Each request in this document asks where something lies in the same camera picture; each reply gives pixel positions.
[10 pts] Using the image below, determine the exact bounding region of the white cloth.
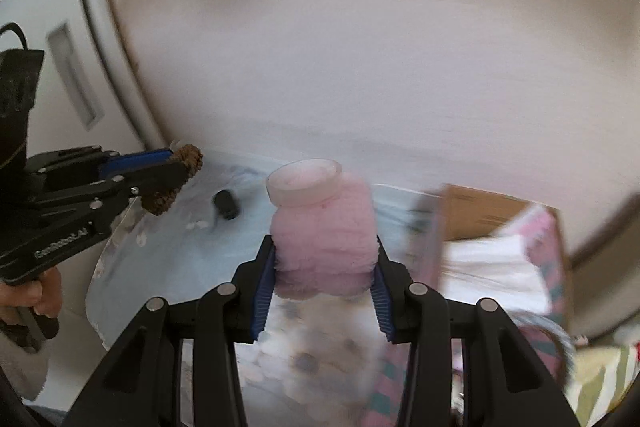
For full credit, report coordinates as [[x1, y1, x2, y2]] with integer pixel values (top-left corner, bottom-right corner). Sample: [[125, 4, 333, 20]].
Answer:
[[438, 235, 552, 314]]

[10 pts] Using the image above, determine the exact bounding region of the person's left hand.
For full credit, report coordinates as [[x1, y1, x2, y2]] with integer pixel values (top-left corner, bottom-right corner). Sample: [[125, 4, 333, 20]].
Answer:
[[0, 268, 63, 324]]

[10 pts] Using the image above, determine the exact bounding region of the small black cap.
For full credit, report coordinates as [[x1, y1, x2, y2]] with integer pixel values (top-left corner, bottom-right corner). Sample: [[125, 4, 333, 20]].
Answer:
[[212, 190, 241, 221]]

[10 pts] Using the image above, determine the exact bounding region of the green striped blanket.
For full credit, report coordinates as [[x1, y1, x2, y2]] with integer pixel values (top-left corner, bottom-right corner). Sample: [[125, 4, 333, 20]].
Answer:
[[565, 345, 639, 426]]

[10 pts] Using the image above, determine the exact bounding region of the floral blue mat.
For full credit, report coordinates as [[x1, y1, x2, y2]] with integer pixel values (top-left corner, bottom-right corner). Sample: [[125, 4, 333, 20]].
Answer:
[[86, 153, 407, 426]]

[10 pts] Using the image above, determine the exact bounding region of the cardboard box with pink wrap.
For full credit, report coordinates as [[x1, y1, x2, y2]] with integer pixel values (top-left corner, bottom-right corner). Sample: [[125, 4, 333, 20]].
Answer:
[[363, 185, 577, 426]]

